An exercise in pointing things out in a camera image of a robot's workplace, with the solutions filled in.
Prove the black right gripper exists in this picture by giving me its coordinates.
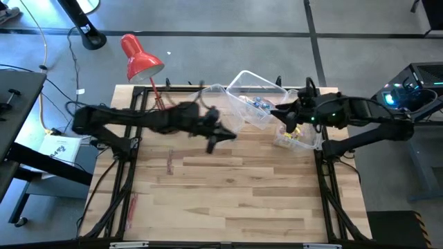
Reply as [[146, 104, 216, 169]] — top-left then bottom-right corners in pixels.
[[271, 98, 321, 133]]

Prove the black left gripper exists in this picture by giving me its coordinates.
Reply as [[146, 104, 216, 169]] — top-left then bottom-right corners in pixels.
[[188, 113, 238, 155]]

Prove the clear plastic storage bin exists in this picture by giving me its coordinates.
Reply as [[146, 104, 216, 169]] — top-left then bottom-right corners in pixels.
[[192, 83, 245, 136], [272, 89, 323, 152], [226, 70, 290, 131]]

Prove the red desk lamp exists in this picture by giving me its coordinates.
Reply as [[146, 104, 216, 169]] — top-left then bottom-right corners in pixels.
[[120, 33, 181, 115]]

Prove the white label plate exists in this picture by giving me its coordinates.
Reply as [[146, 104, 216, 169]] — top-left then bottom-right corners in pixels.
[[109, 241, 150, 249], [303, 243, 342, 249]]

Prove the black computer tower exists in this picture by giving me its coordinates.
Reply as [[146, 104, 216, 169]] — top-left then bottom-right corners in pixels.
[[372, 61, 443, 115]]

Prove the grey metal side table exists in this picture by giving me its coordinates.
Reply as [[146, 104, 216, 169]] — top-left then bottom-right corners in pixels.
[[347, 100, 443, 203]]

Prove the black hazard-striped box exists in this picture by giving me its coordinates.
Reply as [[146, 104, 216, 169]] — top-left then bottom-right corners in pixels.
[[366, 210, 433, 249]]

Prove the white paper sheet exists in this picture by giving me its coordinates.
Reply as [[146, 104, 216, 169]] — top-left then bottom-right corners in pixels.
[[37, 133, 84, 167]]

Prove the black stand base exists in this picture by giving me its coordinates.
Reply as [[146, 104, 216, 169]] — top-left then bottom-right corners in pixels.
[[57, 0, 107, 51]]

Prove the black cabinet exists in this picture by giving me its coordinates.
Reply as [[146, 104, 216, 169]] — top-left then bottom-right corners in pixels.
[[410, 0, 443, 35]]

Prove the grey desk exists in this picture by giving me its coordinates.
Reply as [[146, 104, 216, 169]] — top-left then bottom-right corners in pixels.
[[0, 68, 94, 228]]

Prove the person's foot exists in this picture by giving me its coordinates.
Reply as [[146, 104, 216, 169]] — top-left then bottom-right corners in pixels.
[[0, 5, 21, 25]]

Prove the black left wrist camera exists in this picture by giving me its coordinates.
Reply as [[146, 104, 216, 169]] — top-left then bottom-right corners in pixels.
[[202, 106, 222, 122]]

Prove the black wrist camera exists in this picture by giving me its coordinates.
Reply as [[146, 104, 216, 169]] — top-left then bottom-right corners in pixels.
[[298, 86, 318, 102], [202, 106, 222, 122]]

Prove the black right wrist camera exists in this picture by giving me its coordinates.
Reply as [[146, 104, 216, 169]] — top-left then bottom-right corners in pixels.
[[298, 86, 318, 102]]

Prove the black floor cable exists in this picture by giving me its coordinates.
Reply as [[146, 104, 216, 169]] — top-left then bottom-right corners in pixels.
[[65, 26, 82, 104]]

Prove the yellow cable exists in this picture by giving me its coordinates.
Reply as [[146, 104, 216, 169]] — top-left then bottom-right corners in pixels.
[[19, 0, 53, 134]]

